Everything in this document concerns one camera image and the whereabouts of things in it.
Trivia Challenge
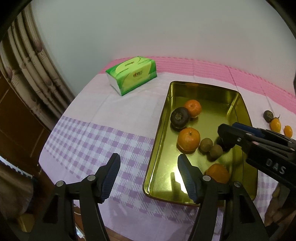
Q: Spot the small orange kumquat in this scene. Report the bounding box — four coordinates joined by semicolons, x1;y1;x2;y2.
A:
283;126;293;138

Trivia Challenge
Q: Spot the small yellow orange fruit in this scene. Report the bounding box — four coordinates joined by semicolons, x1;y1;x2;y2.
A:
269;115;281;133

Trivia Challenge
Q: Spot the large orange tangerine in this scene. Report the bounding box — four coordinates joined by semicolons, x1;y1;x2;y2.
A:
206;163;230;184

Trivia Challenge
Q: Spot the small brown green fruit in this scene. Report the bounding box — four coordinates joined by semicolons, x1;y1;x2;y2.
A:
199;138;213;153

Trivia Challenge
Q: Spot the person's right hand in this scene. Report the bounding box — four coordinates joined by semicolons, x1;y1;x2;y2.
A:
264;183;290;226

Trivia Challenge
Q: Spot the small dark round fruit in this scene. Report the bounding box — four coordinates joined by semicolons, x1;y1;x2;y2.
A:
263;110;274;123

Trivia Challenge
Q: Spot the gold metal tray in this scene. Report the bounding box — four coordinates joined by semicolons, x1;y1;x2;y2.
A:
143;81;258;205

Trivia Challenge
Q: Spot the brown wooden door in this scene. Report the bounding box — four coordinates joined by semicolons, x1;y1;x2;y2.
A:
0;76;50;175

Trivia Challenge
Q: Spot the pink purple checked tablecloth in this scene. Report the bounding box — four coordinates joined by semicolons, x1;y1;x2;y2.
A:
39;57;295;240

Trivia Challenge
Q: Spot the green tissue pack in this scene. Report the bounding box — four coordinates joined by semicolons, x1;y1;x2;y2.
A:
105;56;157;96

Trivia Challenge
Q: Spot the beige door frame moulding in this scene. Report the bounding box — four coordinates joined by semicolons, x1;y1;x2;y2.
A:
1;6;74;130

